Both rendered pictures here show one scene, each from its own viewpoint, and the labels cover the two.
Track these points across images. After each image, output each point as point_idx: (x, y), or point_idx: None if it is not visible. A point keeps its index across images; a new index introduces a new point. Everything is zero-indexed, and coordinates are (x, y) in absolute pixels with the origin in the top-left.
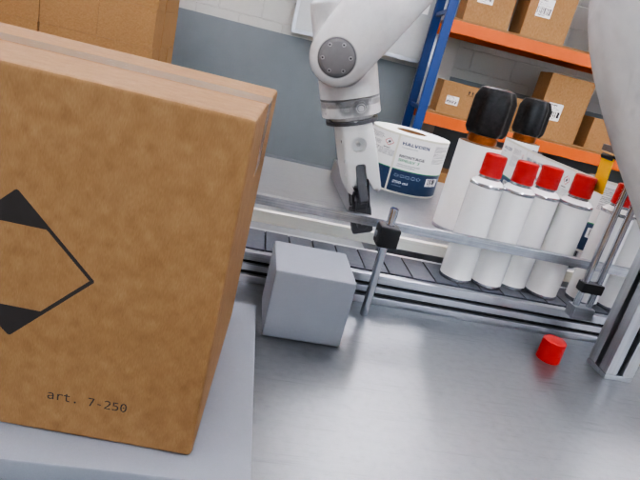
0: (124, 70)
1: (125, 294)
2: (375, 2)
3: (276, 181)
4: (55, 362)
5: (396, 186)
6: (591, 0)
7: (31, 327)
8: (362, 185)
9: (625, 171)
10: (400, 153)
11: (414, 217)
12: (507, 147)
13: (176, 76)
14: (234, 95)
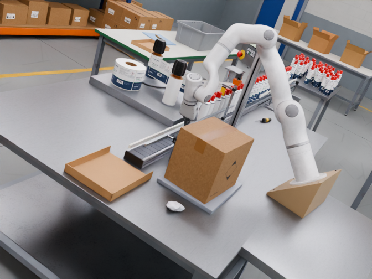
0: (227, 134)
1: (238, 166)
2: (215, 86)
3: (95, 100)
4: (229, 180)
5: (135, 88)
6: (282, 116)
7: (229, 177)
8: (195, 117)
9: (284, 132)
10: (136, 77)
11: (158, 103)
12: (155, 59)
13: (224, 129)
14: (235, 130)
